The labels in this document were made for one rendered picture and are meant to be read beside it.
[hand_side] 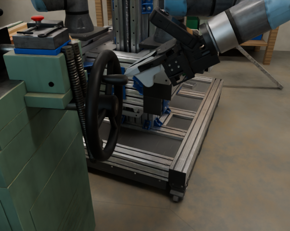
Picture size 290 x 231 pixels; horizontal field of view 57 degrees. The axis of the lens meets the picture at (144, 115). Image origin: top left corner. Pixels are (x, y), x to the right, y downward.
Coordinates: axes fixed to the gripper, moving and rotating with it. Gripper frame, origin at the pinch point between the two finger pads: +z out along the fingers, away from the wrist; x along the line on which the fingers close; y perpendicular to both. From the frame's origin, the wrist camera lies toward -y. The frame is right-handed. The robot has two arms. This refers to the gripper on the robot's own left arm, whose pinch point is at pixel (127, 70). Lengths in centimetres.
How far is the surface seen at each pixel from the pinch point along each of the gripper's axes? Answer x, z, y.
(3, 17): 333, 251, -79
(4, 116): -14.7, 23.2, -6.8
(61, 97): -6.5, 14.9, -3.0
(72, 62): -1.1, 10.1, -7.9
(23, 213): -18.7, 36.0, 15.3
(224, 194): 53, 10, 101
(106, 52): 2.2, 2.9, -5.5
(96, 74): -6.0, 4.1, -3.8
